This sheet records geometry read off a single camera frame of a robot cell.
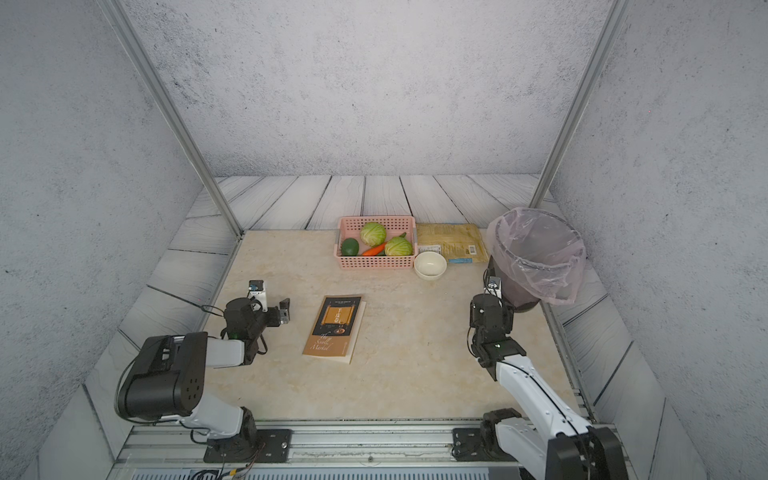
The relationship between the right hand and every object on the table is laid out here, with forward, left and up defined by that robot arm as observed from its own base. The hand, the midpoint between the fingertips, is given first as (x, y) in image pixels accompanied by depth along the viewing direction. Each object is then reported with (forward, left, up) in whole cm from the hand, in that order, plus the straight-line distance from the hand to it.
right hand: (497, 300), depth 84 cm
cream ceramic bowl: (+21, +17, -10) cm, 28 cm away
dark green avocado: (+29, +46, -9) cm, 55 cm away
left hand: (+5, +66, -7) cm, 66 cm away
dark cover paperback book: (-3, +46, -10) cm, 47 cm away
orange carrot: (+28, +37, -11) cm, 48 cm away
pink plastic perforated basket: (+40, +47, -10) cm, 62 cm away
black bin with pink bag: (+15, -15, +2) cm, 21 cm away
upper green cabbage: (+32, +37, -6) cm, 50 cm away
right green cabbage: (+26, +28, -6) cm, 39 cm away
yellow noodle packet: (+33, +4, -12) cm, 35 cm away
